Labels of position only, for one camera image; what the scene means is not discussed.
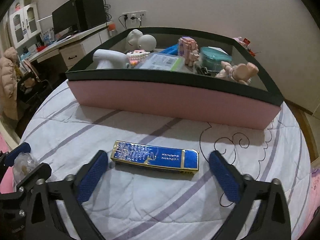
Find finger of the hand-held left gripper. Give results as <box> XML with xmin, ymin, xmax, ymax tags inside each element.
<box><xmin>0</xmin><ymin>142</ymin><xmax>32</xmax><ymax>167</ymax></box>
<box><xmin>15</xmin><ymin>162</ymin><xmax>52</xmax><ymax>193</ymax></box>

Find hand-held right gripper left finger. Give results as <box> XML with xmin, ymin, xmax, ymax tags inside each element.
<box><xmin>24</xmin><ymin>150</ymin><xmax>108</xmax><ymax>240</ymax></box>

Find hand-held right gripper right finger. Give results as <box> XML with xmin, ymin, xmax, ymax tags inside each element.
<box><xmin>209</xmin><ymin>151</ymin><xmax>292</xmax><ymax>240</ymax></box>

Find blue and gold carton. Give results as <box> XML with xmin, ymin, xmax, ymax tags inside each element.
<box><xmin>110</xmin><ymin>140</ymin><xmax>200</xmax><ymax>178</ymax></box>

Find pink black storage box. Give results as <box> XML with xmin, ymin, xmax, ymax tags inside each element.
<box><xmin>65</xmin><ymin>27</ymin><xmax>284</xmax><ymax>130</ymax></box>

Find pink piglet doll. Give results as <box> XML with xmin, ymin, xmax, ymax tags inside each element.
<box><xmin>215</xmin><ymin>61</ymin><xmax>259</xmax><ymax>85</ymax></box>

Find teal round case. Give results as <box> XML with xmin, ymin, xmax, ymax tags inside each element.
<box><xmin>200</xmin><ymin>47</ymin><xmax>233</xmax><ymax>77</ymax></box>

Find white handheld device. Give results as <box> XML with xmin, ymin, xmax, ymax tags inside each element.
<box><xmin>92</xmin><ymin>49</ymin><xmax>130</xmax><ymax>70</ymax></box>

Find clear plastic box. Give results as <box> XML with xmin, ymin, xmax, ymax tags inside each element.
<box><xmin>136</xmin><ymin>53</ymin><xmax>185</xmax><ymax>72</ymax></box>

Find tall pink block toy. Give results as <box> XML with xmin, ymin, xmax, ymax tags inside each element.
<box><xmin>178</xmin><ymin>37</ymin><xmax>200</xmax><ymax>68</ymax></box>

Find blue plastic stick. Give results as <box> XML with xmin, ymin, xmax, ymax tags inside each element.
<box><xmin>160</xmin><ymin>44</ymin><xmax>179</xmax><ymax>55</ymax></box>

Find pink blanket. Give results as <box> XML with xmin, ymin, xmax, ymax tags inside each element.
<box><xmin>0</xmin><ymin>134</ymin><xmax>22</xmax><ymax>194</ymax></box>

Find white striped quilt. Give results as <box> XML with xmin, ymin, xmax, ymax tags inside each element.
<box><xmin>20</xmin><ymin>79</ymin><xmax>313</xmax><ymax>240</ymax></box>

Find black chair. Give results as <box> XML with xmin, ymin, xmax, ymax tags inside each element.
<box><xmin>16</xmin><ymin>65</ymin><xmax>54</xmax><ymax>103</ymax></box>

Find pink puffer jacket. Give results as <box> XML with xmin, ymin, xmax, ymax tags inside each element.
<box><xmin>0</xmin><ymin>47</ymin><xmax>19</xmax><ymax>120</ymax></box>

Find pink embroidered quilt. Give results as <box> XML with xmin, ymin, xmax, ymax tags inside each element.
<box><xmin>304</xmin><ymin>165</ymin><xmax>320</xmax><ymax>230</ymax></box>

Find blue white pack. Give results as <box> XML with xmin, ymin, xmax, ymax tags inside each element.
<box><xmin>41</xmin><ymin>31</ymin><xmax>54</xmax><ymax>45</ymax></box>

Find white desk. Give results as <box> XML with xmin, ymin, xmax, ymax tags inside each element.
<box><xmin>27</xmin><ymin>22</ymin><xmax>113</xmax><ymax>69</ymax></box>

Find red storage box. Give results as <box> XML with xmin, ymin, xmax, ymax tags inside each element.
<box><xmin>240</xmin><ymin>37</ymin><xmax>259</xmax><ymax>57</ymax></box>

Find white glass-door cabinet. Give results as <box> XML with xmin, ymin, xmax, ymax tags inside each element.
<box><xmin>9</xmin><ymin>2</ymin><xmax>42</xmax><ymax>49</ymax></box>

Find black monitor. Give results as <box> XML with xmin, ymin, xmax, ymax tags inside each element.
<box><xmin>52</xmin><ymin>2</ymin><xmax>79</xmax><ymax>35</ymax></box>

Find black speakers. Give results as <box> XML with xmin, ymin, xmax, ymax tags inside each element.
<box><xmin>75</xmin><ymin>0</ymin><xmax>107</xmax><ymax>30</ymax></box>

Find white wall power outlet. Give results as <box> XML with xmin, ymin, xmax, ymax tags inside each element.
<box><xmin>122</xmin><ymin>11</ymin><xmax>147</xmax><ymax>20</ymax></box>

